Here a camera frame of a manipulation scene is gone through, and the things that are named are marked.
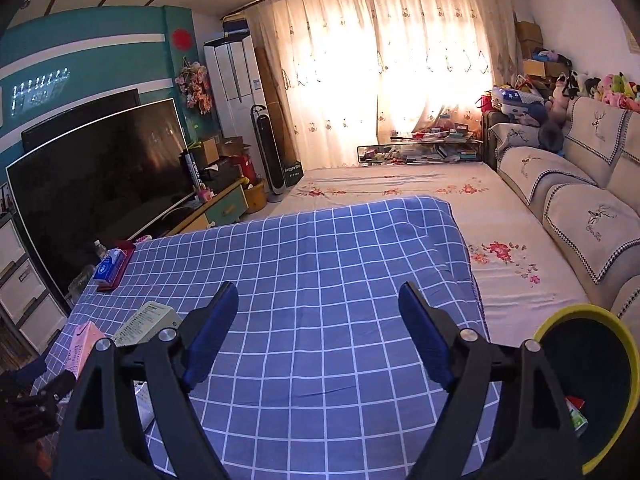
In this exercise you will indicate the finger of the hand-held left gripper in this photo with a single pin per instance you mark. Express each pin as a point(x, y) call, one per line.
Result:
point(60, 385)

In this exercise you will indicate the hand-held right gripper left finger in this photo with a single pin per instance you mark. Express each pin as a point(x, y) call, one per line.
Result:
point(210, 340)

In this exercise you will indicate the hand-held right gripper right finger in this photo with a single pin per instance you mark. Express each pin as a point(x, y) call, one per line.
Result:
point(430, 340)

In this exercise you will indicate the pink milk carton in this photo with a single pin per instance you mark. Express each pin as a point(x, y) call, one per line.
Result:
point(82, 347)

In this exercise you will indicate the red silver snack wrapper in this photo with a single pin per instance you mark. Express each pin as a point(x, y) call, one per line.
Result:
point(576, 410)

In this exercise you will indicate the yellow trash bin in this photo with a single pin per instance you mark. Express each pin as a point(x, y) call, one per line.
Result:
point(600, 360)

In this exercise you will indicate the white cardboard box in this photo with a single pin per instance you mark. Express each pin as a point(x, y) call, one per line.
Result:
point(142, 320)

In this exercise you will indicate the white drawer unit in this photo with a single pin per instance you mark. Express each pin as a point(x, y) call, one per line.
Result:
point(25, 290)

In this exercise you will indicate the clear plastic bag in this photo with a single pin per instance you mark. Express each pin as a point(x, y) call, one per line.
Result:
point(82, 282)

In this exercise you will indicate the red tray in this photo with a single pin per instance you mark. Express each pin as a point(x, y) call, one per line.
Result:
point(127, 255)

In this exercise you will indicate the blue checked tablecloth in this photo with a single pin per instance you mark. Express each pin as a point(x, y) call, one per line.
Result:
point(325, 270)

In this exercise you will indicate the blue tissue pack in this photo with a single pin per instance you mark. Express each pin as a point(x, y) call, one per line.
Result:
point(107, 266)

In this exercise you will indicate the teal yellow television cabinet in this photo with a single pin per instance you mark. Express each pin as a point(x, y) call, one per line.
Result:
point(225, 207)

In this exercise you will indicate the clear water bottle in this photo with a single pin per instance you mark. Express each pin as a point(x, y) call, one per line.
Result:
point(100, 250)

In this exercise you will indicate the floral bed sheet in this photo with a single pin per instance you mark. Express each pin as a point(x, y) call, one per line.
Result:
point(510, 220)

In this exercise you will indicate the small pink object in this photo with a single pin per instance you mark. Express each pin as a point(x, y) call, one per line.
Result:
point(203, 193)

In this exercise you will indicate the wooden bucket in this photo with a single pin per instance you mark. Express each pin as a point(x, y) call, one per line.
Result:
point(256, 199)

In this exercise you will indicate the black white racket tube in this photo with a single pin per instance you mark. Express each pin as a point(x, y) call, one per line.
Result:
point(192, 167)

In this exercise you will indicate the red fire extinguisher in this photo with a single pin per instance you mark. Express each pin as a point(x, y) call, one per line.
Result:
point(248, 169)

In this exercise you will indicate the large curved television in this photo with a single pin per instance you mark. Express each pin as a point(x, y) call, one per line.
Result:
point(100, 185)

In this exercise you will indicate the open cardboard boxes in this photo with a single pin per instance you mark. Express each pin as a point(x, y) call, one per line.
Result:
point(220, 150)

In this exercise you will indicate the glass coffee table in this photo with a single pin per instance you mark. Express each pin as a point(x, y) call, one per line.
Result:
point(420, 150)

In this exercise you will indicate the black tower fan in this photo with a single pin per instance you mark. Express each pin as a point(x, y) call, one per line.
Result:
point(266, 150)

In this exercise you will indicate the beige sofa with covers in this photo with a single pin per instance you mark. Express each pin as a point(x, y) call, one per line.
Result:
point(575, 200)

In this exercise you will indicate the grey plush cushion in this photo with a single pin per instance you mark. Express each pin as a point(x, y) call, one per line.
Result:
point(552, 132)

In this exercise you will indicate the red bag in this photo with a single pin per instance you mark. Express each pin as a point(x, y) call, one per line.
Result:
point(487, 101)

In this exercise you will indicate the white standing air conditioner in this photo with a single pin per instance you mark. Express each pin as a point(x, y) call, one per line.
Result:
point(235, 90)

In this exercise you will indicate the hanging artificial flowers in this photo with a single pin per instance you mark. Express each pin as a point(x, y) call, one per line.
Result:
point(195, 87)

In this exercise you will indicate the blue starry bag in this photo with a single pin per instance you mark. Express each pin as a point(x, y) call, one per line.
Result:
point(515, 100)

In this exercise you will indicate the tall brown cardboard panel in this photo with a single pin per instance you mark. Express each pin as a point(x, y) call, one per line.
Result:
point(272, 90)

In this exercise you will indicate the embroidered sheer curtain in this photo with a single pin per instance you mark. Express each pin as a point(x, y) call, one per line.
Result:
point(350, 60)

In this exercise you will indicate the pile of plush toys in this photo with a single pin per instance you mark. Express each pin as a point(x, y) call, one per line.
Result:
point(615, 87)

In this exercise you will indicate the box on air conditioner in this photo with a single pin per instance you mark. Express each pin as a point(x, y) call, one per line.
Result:
point(236, 27)

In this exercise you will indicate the stacked brown cardboard boxes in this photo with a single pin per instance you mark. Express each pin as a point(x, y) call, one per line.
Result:
point(530, 40)

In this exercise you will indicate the picture frame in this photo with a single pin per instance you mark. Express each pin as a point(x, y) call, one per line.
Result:
point(4, 200)

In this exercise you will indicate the red round wall ornament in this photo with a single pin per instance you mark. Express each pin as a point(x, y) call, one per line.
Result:
point(181, 38)

